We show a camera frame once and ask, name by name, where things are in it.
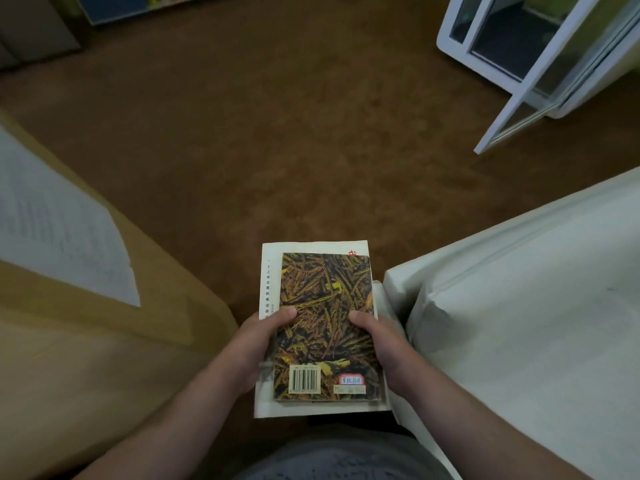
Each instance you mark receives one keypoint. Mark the brown cardboard box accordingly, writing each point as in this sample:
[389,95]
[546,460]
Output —
[100,344]

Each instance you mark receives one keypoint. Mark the white paperback book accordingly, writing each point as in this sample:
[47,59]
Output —
[267,274]

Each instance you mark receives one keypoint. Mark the white cabinet glass door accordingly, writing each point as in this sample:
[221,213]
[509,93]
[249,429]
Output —
[530,89]

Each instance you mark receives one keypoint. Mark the white cloth-covered sofa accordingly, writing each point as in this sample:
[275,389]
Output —
[530,324]

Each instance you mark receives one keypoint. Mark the person's left thumb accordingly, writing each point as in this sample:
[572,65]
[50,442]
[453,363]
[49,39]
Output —
[280,316]

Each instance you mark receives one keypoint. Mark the blue board with white frame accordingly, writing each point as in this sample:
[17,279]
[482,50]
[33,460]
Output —
[130,4]

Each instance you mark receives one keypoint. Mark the person's right hand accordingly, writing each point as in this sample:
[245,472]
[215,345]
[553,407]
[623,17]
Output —
[387,352]

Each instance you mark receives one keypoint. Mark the person's right forearm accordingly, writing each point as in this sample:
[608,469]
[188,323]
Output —
[480,427]

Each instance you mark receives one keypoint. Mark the person's right thumb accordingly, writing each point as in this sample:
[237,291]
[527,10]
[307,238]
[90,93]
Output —
[364,320]

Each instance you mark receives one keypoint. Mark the person's left hand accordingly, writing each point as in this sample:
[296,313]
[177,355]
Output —
[245,352]

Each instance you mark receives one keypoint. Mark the person's left forearm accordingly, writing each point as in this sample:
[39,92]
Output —
[160,427]

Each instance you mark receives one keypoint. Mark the grey box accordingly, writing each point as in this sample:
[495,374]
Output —
[35,27]

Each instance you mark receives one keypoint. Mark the white printed paper sheet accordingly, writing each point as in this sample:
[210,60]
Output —
[55,229]

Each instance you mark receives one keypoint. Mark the dark book with yellow leaves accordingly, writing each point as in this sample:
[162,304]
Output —
[325,324]

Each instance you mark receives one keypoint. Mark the person's grey shorts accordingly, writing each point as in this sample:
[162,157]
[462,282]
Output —
[345,457]

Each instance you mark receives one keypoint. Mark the white glass-door cabinet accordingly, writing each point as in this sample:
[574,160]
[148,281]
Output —
[540,39]

